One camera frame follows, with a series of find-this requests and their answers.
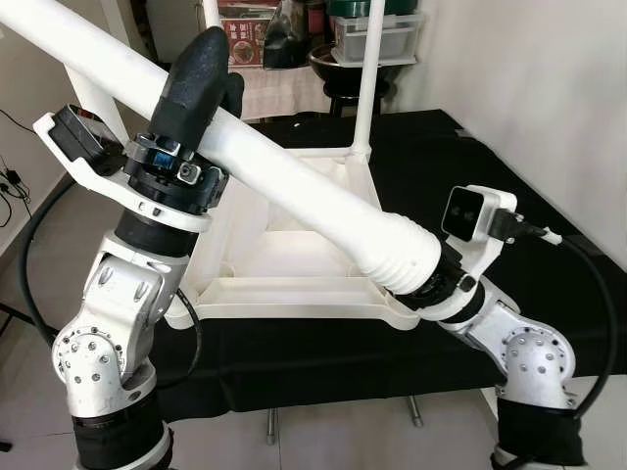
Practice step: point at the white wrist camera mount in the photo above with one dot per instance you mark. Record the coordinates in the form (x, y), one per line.
(500, 211)
(147, 206)

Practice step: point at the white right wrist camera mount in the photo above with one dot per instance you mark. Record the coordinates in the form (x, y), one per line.
(500, 211)

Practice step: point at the grey metal table foot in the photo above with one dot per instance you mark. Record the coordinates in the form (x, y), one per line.
(414, 411)
(271, 426)

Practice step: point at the black plastic bag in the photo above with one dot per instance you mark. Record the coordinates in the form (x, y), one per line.
(289, 44)

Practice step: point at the white plastic table top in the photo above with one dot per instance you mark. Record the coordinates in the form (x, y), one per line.
(294, 284)

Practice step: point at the green plastic container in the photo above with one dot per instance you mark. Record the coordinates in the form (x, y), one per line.
(402, 7)

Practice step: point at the clear plastic storage box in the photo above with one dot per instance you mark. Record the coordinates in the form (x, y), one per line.
(397, 39)

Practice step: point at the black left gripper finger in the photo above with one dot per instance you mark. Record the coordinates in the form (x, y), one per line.
(196, 83)
(233, 96)

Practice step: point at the clear tape piece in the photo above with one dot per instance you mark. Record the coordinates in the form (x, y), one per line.
(462, 132)

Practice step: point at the black power adapter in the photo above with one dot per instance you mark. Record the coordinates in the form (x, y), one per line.
(12, 178)

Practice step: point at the black tablecloth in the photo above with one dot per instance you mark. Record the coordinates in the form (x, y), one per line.
(441, 157)

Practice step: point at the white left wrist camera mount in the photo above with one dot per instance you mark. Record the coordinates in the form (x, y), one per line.
(147, 206)

